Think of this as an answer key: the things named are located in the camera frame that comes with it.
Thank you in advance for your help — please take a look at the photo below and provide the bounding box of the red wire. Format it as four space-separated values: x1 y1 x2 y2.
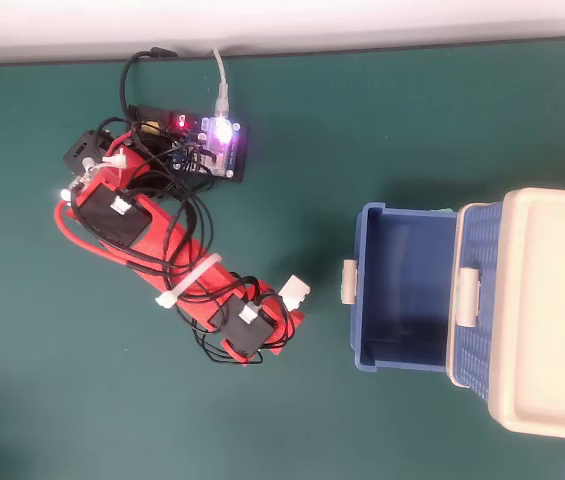
54 199 133 266

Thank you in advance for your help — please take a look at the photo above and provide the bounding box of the blue wicker drawer beige handle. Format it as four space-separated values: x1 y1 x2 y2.
340 202 459 374
454 202 506 401

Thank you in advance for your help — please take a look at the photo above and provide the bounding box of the large white zip tie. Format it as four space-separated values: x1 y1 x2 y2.
155 253 223 309

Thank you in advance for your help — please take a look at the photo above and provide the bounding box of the thin black servo cable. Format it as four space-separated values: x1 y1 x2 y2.
159 164 216 281

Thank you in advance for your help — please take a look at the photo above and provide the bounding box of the thick black power cable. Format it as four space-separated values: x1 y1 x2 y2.
120 47 178 121

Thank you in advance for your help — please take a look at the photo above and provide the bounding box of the dark green table mat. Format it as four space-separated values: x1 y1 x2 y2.
0 35 565 480

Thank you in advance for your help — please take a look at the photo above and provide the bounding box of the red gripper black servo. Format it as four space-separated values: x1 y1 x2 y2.
257 280 308 357

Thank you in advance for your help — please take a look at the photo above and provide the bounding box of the white USB cable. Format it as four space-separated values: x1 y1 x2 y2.
211 47 231 119

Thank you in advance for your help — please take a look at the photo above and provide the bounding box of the white toy building brick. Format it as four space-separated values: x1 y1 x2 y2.
279 274 312 309

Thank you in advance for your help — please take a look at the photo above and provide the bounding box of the lit controller circuit board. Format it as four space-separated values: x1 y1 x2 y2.
129 104 251 184

